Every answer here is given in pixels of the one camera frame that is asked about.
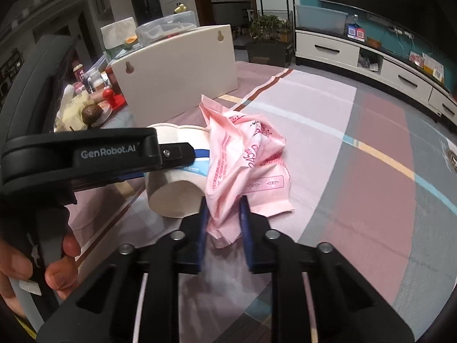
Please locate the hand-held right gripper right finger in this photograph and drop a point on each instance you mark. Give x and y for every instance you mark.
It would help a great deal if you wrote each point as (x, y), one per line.
(246, 235)

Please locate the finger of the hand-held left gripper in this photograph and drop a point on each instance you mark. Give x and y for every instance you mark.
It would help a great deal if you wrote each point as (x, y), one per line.
(178, 153)
(107, 182)

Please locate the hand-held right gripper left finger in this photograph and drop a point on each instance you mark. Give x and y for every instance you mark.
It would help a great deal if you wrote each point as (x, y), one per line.
(203, 228)

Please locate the white paper cup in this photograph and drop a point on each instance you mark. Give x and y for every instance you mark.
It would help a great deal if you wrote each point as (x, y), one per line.
(171, 193)

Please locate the pink plastic bag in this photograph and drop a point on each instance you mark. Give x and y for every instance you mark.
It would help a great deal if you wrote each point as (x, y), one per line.
(246, 157)

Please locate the person's left hand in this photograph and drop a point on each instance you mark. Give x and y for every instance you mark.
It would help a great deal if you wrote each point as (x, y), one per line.
(62, 275)

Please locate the pale yellow bag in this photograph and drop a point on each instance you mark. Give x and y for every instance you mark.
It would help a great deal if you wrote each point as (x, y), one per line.
(71, 110)

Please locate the brown round fruit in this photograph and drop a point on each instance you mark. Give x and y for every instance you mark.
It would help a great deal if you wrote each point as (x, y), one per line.
(91, 113)

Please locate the red small toy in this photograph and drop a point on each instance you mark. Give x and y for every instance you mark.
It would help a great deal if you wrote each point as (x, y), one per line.
(116, 102)

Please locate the white board stand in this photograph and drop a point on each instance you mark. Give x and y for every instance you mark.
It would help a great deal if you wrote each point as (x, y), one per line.
(178, 71)

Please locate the white jar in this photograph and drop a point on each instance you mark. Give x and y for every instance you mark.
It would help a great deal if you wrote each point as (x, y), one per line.
(95, 80)

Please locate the orange fruit piece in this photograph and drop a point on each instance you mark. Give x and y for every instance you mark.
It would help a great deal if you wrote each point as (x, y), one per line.
(131, 40)

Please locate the clear plastic container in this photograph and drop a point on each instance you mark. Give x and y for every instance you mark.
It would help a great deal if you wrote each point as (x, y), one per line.
(167, 30)

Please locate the potted plant in black planter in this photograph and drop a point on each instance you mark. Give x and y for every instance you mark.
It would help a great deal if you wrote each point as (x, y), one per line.
(266, 53)

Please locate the pink grey striped cloth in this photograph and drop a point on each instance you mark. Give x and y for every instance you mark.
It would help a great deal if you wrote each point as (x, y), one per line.
(357, 157)

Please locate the yellow toy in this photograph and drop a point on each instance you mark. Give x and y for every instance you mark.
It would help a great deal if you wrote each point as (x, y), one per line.
(181, 8)

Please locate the white television cabinet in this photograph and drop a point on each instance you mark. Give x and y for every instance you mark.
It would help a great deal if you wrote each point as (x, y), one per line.
(335, 51)

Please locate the translucent storage box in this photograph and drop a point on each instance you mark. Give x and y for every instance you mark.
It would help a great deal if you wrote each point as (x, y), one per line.
(321, 19)

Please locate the red packet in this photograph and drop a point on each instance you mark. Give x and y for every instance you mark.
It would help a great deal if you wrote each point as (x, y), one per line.
(416, 59)

